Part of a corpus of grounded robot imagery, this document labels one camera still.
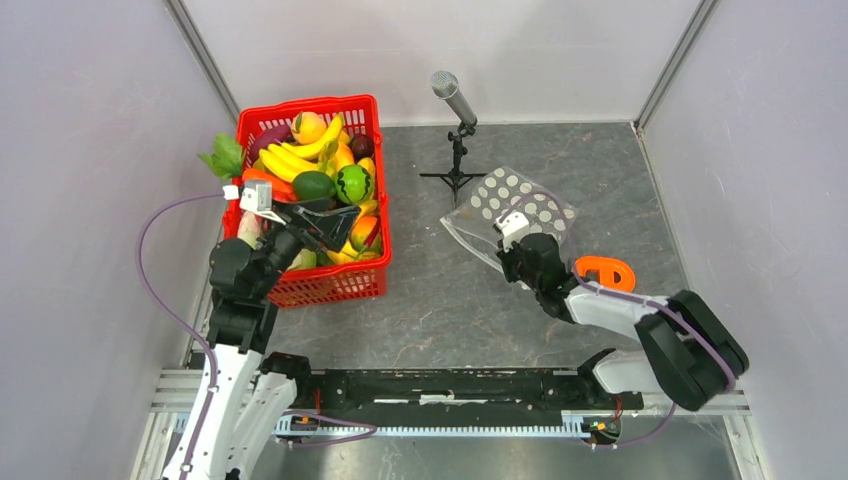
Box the dark green avocado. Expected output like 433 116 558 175
291 171 336 201

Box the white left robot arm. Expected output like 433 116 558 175
162 201 360 479

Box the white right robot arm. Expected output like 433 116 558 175
497 233 750 412

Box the green toy watermelon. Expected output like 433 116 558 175
335 164 375 205

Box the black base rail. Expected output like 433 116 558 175
292 368 644 428

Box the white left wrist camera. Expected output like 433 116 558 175
222 181 273 215

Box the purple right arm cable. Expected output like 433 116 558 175
496 190 738 452

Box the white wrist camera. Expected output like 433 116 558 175
222 181 273 215
494 211 530 252

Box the orange tape roll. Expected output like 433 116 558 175
576 255 637 293

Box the silver microphone on stand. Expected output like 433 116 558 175
419 70 493 208

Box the orange toy carrot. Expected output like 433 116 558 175
241 168 298 203

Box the dark purple plum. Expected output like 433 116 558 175
348 133 375 161

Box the yellow peach with leaf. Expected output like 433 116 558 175
291 111 327 145

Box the clear dotted zip bag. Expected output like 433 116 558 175
440 166 577 272

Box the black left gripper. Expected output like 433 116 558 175
253 197 361 296

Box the yellow banana bunch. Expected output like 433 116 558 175
327 200 382 265
258 114 345 182

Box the purple sweet potato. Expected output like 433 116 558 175
247 123 291 163

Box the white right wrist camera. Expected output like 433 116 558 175
494 211 530 252

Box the green lettuce leaf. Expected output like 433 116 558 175
198 133 246 182

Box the red plastic basket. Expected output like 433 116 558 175
236 94 392 309

